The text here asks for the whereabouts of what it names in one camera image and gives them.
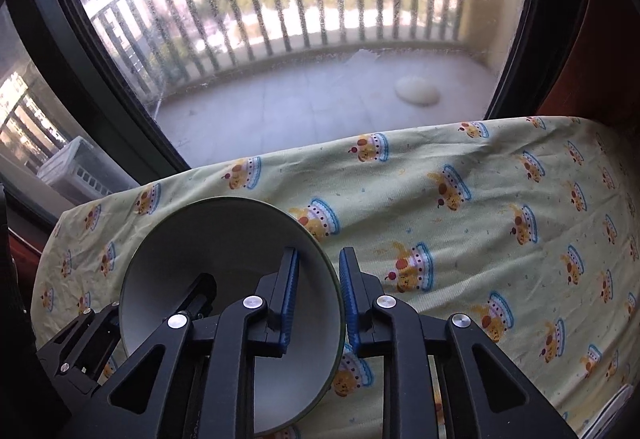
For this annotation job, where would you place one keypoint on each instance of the white lump on balcony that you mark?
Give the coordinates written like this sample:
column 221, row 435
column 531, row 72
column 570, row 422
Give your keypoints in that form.
column 417, row 91

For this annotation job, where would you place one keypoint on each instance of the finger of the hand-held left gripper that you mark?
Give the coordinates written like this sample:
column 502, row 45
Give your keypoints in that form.
column 80, row 349
column 202, row 291

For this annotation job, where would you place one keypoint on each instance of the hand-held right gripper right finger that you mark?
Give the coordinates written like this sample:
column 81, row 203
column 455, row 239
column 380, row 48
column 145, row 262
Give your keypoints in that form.
column 347, row 299

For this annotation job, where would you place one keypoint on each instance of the black window frame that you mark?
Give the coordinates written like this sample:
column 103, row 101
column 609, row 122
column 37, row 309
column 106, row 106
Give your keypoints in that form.
column 100, row 94

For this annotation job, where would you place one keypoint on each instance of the balcony railing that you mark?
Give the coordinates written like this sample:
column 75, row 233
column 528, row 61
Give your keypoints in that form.
column 285, row 54

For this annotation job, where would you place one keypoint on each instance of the yellow printed tablecloth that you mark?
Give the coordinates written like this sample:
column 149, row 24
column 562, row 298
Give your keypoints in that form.
column 475, row 269

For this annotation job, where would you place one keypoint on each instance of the floral ceramic bowl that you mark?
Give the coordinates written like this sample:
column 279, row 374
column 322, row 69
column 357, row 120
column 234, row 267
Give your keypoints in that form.
column 225, row 244

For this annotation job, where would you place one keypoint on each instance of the white plastic crate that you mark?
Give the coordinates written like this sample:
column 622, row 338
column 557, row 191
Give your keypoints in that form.
column 65, row 164

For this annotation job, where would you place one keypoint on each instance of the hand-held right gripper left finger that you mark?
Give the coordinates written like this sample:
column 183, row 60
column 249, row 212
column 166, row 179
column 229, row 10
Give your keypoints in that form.
column 291, row 299

